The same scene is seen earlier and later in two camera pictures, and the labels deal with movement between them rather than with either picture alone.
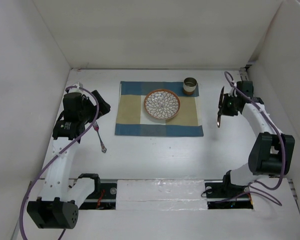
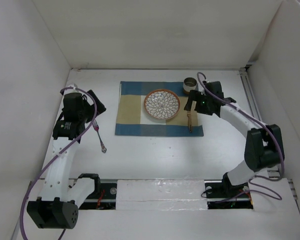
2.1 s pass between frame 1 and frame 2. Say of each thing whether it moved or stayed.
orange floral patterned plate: stayed
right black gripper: moved
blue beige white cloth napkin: stayed
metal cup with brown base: stayed
